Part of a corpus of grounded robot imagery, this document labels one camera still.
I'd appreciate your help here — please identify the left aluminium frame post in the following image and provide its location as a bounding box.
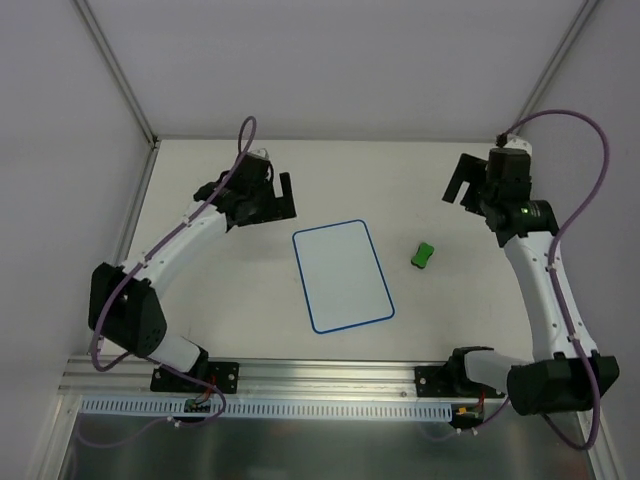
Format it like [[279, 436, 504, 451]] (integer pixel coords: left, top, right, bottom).
[[71, 0, 158, 148]]

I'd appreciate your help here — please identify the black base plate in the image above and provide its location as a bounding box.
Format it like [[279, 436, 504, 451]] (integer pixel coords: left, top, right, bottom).
[[150, 360, 239, 394], [414, 365, 504, 399]]

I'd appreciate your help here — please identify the green whiteboard eraser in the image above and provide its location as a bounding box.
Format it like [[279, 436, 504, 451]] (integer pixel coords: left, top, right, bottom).
[[410, 242, 435, 269]]

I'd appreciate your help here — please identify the aluminium mounting rail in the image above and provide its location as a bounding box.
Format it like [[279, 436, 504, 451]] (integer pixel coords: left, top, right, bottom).
[[58, 356, 427, 401]]

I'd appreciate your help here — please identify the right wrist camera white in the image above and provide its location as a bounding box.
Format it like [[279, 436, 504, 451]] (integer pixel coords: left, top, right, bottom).
[[504, 134, 533, 156]]

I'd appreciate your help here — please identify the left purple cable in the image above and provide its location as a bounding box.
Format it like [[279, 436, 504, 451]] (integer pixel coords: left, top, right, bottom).
[[74, 116, 259, 448]]

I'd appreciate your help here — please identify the white slotted cable duct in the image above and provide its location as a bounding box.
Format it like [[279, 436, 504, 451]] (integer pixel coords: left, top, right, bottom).
[[79, 396, 453, 423]]

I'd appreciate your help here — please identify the right aluminium frame post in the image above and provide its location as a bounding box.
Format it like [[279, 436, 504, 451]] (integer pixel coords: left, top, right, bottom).
[[515, 0, 601, 121]]

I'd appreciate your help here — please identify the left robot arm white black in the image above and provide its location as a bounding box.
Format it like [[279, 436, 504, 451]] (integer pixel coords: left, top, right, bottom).
[[88, 153, 296, 393]]

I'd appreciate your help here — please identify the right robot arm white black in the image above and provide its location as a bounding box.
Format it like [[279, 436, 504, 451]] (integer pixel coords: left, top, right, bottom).
[[443, 148, 620, 416]]

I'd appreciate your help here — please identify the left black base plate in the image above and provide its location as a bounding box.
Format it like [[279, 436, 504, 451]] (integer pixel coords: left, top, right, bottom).
[[150, 360, 239, 394]]

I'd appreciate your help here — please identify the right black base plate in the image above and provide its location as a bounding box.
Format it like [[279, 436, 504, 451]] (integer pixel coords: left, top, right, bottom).
[[414, 365, 504, 399]]

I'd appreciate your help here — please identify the blue framed whiteboard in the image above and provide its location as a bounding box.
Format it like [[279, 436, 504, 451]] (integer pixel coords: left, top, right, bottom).
[[292, 219, 396, 335]]

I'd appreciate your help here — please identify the aluminium frame post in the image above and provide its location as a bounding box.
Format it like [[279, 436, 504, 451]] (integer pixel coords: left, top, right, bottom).
[[71, 0, 158, 148], [515, 0, 601, 121]]

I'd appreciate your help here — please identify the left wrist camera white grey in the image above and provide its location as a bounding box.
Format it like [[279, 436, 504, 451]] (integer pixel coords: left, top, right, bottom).
[[249, 148, 270, 160]]

